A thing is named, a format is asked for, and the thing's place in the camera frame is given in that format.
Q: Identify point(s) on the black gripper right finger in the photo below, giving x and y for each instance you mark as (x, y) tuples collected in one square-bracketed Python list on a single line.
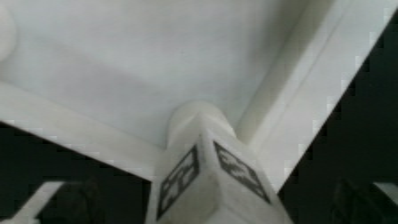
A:
[(365, 204)]

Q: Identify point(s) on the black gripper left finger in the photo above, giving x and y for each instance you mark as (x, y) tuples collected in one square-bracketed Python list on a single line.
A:
[(65, 203)]

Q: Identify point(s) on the white square tabletop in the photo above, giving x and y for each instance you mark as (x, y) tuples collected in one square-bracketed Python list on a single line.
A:
[(109, 60)]

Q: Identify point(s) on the white table leg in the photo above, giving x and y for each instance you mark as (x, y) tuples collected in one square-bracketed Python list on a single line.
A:
[(210, 186)]

